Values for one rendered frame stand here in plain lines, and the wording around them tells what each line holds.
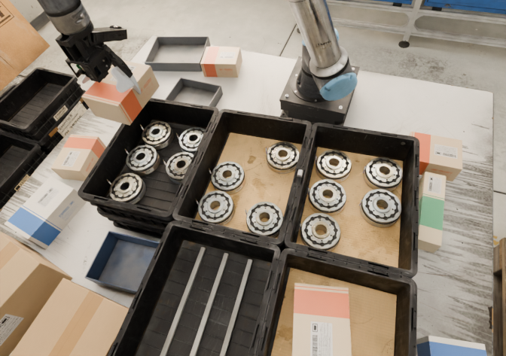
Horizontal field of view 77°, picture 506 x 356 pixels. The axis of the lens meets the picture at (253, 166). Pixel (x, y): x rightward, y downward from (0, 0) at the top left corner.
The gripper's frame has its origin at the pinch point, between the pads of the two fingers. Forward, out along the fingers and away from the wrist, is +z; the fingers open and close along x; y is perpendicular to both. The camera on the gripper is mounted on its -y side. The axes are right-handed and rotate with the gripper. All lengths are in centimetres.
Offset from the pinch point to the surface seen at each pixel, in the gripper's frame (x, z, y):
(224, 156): 25.6, 26.7, -2.8
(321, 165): 56, 24, -7
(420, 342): 92, 36, 28
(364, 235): 73, 27, 9
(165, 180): 10.9, 26.8, 11.3
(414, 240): 83, 18, 10
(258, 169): 38.1, 26.6, -1.6
